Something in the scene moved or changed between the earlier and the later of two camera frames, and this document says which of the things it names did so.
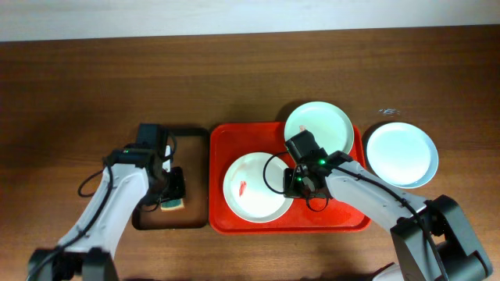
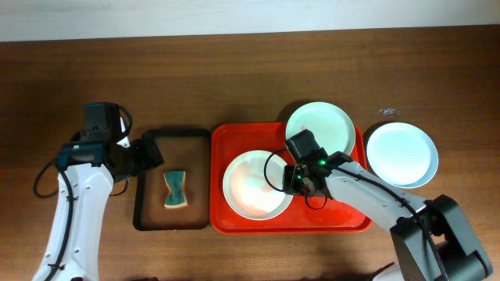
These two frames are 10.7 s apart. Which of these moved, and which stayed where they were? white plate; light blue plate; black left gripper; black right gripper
Moved: black left gripper
Stayed: light blue plate; black right gripper; white plate
